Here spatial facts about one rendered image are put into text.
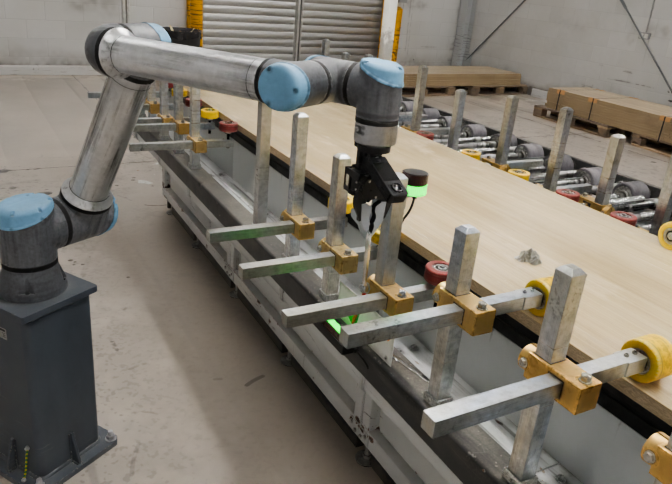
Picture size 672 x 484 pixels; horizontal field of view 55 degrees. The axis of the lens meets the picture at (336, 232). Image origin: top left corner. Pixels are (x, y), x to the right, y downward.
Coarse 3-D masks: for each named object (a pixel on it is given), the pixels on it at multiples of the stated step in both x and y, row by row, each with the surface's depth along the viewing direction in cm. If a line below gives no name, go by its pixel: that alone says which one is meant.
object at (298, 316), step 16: (416, 288) 152; (432, 288) 153; (320, 304) 140; (336, 304) 141; (352, 304) 142; (368, 304) 144; (384, 304) 147; (288, 320) 135; (304, 320) 137; (320, 320) 139
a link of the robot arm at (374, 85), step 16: (368, 64) 125; (384, 64) 126; (352, 80) 128; (368, 80) 126; (384, 80) 125; (400, 80) 127; (352, 96) 129; (368, 96) 127; (384, 96) 126; (400, 96) 129; (368, 112) 128; (384, 112) 128
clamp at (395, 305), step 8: (368, 280) 154; (376, 288) 150; (384, 288) 148; (392, 288) 148; (400, 288) 149; (392, 296) 145; (408, 296) 145; (392, 304) 145; (400, 304) 144; (408, 304) 145; (392, 312) 145; (400, 312) 145; (408, 312) 146
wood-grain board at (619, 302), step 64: (256, 128) 270; (320, 128) 280; (448, 192) 210; (512, 192) 217; (448, 256) 161; (512, 256) 165; (576, 256) 168; (640, 256) 172; (576, 320) 135; (640, 320) 138; (640, 384) 115
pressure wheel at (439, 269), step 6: (426, 264) 154; (432, 264) 154; (438, 264) 155; (444, 264) 155; (426, 270) 152; (432, 270) 151; (438, 270) 151; (444, 270) 152; (426, 276) 152; (432, 276) 151; (438, 276) 150; (444, 276) 150; (432, 282) 151; (438, 282) 150
